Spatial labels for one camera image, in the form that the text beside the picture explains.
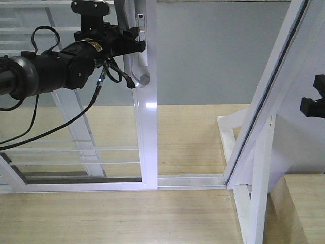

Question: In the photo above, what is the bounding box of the aluminium door floor track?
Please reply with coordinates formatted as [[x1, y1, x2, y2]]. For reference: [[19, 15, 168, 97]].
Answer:
[[158, 174, 226, 190]]

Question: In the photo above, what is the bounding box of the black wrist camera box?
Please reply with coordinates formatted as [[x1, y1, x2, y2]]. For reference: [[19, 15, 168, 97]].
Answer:
[[71, 0, 110, 17]]

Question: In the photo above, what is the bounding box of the white fixed door frame post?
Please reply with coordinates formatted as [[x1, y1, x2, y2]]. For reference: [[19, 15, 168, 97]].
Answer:
[[224, 1, 324, 243]]

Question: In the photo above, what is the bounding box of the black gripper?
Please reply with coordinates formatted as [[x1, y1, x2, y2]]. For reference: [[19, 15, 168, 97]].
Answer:
[[74, 15, 146, 60]]

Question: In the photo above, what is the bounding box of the silver curved door handle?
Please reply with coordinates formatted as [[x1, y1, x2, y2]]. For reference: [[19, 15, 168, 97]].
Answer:
[[114, 1, 150, 88]]

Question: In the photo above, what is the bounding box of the white wall panel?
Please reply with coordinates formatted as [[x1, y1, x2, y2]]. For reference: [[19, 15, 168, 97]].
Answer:
[[269, 11, 324, 190]]

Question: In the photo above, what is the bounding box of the light wooden platform box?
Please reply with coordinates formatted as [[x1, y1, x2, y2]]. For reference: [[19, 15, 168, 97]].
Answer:
[[263, 174, 324, 243]]

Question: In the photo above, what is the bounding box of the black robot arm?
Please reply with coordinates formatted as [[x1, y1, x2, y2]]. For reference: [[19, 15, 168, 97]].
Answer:
[[1, 15, 146, 100]]

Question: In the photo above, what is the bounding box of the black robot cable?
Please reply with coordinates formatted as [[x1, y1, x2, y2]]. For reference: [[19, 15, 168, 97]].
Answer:
[[0, 26, 107, 150]]

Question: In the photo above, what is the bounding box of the silver door lock plate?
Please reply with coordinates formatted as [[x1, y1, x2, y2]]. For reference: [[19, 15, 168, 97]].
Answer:
[[136, 14, 146, 41]]

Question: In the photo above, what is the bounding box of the white framed sliding glass door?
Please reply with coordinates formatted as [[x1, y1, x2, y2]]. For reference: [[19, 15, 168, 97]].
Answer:
[[1, 1, 158, 193]]

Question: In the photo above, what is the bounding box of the fixed glass panel white frame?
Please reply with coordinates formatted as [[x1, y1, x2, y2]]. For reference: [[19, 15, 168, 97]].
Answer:
[[0, 0, 107, 188]]

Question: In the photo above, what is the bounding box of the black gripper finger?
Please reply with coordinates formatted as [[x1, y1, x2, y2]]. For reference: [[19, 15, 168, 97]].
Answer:
[[313, 74, 325, 98], [300, 97, 324, 117]]

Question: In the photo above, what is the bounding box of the white wooden support frame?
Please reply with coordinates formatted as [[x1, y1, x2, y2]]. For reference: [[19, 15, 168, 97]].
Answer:
[[217, 108, 248, 164]]

